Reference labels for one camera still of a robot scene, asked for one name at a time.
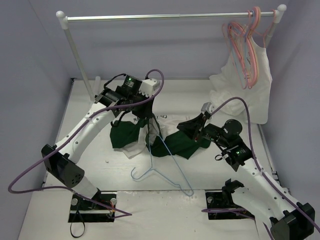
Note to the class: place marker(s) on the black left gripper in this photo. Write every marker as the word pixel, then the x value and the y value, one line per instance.
pixel 144 109

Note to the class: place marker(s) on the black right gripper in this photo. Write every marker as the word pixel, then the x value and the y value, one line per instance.
pixel 200 128

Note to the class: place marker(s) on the white and green t-shirt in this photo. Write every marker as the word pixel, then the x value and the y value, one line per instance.
pixel 128 135

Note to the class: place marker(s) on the blue plastic hanger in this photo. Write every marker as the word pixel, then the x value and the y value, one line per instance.
pixel 168 170

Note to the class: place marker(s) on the pink plastic hanger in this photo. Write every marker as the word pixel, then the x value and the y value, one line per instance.
pixel 250 55

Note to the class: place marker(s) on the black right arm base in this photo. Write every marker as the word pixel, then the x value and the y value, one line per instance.
pixel 220 205

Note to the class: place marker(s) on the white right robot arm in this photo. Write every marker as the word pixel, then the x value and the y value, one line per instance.
pixel 253 188

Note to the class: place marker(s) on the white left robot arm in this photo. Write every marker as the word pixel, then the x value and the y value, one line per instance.
pixel 62 158

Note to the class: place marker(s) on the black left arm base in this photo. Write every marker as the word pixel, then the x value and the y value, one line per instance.
pixel 83 211

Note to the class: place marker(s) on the pink hanger under garment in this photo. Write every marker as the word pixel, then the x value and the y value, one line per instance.
pixel 268 33

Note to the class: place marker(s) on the white hanging garment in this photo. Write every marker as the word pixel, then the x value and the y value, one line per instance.
pixel 226 85

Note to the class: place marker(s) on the white clothes rack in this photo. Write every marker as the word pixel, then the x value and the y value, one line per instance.
pixel 185 46

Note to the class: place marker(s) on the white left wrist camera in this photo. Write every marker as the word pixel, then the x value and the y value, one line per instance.
pixel 149 87

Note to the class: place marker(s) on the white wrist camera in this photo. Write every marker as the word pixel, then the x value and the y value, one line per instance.
pixel 207 108
pixel 149 87

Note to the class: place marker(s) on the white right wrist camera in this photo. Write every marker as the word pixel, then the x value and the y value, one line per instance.
pixel 207 108

